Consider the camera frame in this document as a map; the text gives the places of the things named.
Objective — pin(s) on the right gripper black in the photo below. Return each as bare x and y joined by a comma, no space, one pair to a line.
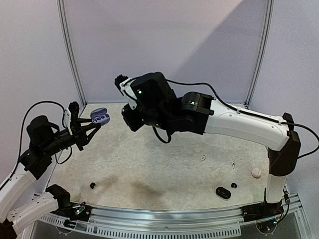
130,117

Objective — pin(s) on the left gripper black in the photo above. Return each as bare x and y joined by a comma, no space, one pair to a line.
79,132

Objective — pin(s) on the purple chrome earbud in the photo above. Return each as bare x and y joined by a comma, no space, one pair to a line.
96,120

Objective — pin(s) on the purple earbud charging case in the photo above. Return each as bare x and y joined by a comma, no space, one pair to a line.
102,114

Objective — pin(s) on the black oval charging case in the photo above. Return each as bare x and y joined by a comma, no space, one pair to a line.
223,193

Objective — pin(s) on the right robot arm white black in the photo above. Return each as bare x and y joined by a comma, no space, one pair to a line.
151,101

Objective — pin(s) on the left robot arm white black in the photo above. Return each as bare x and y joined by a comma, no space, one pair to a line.
46,140

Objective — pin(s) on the pink round charging case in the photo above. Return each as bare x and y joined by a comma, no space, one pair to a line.
256,172

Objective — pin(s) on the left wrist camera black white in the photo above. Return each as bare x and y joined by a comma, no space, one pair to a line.
70,117

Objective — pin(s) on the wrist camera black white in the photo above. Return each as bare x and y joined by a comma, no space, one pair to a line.
70,117
123,83

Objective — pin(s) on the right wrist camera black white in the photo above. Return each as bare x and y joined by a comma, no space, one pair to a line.
123,83

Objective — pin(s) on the left aluminium corner post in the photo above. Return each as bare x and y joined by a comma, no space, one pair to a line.
70,51

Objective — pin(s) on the aluminium corner post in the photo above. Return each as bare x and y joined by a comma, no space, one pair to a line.
261,51
70,51

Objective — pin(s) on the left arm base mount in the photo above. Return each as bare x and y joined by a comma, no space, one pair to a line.
75,212

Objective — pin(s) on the aluminium front rail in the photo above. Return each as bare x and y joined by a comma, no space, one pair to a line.
227,223

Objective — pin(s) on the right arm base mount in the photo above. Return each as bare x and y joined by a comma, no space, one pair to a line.
260,211

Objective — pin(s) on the right aluminium corner post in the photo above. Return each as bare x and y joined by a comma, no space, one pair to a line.
261,51

